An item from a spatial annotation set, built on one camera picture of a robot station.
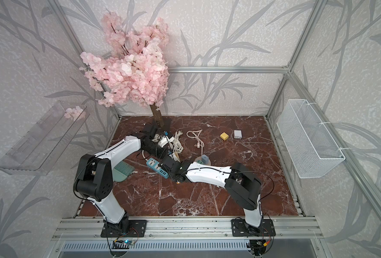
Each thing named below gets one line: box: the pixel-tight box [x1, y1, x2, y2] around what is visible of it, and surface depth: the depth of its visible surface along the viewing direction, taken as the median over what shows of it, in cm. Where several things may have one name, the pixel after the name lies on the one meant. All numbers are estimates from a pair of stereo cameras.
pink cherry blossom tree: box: [80, 11, 171, 128], surface depth 75 cm
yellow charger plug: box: [220, 131, 229, 141], surface depth 110 cm
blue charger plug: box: [201, 154, 209, 164], surface depth 93 cm
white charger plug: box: [233, 129, 243, 139], surface depth 110 cm
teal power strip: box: [146, 157, 169, 179], surface depth 94 cm
